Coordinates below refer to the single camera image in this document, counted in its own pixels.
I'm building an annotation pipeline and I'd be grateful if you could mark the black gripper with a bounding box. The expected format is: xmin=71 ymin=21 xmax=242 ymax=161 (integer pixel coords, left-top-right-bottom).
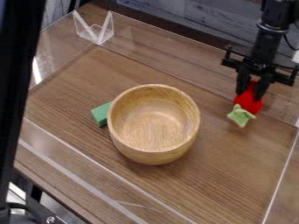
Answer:
xmin=222 ymin=45 xmax=299 ymax=101

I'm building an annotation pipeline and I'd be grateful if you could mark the red plush strawberry toy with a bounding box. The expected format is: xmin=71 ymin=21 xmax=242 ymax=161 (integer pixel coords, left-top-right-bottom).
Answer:
xmin=226 ymin=80 xmax=264 ymax=129

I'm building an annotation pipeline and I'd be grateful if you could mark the wooden bowl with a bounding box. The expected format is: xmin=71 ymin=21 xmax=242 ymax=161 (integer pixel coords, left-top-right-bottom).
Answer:
xmin=107 ymin=84 xmax=202 ymax=165

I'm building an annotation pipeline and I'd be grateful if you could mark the green foam block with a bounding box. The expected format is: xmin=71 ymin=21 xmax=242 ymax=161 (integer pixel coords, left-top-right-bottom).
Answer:
xmin=91 ymin=102 xmax=111 ymax=127

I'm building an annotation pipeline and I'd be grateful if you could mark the clear acrylic corner bracket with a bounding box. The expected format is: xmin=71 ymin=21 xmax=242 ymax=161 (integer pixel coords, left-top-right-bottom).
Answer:
xmin=72 ymin=11 xmax=115 ymax=46

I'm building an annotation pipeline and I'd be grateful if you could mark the black table frame bracket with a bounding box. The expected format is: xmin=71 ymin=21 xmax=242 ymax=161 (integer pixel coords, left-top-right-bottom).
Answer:
xmin=26 ymin=184 xmax=67 ymax=224

